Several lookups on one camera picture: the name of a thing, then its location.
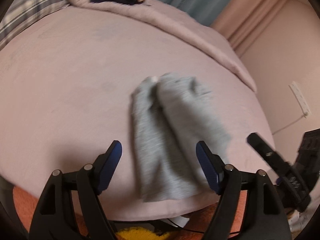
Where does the grey New York sweatshirt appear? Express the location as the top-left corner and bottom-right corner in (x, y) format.
(132, 73), (231, 202)

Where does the orange fluffy rug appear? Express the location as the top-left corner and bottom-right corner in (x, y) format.
(12, 186), (249, 240)

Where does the yellow fluffy item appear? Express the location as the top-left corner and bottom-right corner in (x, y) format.
(116, 227), (172, 240)

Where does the pink bed sheet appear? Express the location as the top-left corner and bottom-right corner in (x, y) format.
(1, 6), (273, 221)

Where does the pink curtain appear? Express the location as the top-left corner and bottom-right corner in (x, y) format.
(210, 0), (288, 57)

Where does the plaid pillow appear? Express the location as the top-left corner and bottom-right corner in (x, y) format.
(1, 0), (69, 48)

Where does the folded pink duvet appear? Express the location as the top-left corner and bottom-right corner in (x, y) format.
(69, 0), (257, 92)

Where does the white wall power strip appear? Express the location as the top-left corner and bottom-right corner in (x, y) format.
(289, 81), (311, 118)

